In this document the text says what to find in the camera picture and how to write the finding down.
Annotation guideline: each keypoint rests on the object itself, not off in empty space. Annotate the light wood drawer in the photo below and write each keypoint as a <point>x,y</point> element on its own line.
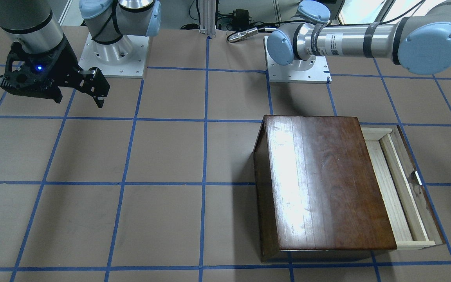
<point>411,216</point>

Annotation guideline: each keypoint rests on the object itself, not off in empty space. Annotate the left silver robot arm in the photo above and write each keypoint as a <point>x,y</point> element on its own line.
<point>420,44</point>

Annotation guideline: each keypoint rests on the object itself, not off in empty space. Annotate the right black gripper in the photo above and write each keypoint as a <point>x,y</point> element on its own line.
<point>65,62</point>

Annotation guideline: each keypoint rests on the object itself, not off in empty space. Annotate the black power adapter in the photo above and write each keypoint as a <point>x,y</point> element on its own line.
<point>240,18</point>

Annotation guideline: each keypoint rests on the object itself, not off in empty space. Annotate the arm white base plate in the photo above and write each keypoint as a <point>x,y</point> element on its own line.
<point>123,59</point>
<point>314,70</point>

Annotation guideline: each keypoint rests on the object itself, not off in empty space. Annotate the dark wooden drawer cabinet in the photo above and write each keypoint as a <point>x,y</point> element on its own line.
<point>316,190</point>

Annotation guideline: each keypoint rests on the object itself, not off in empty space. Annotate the aluminium frame post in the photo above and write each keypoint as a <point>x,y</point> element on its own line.
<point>207,17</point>

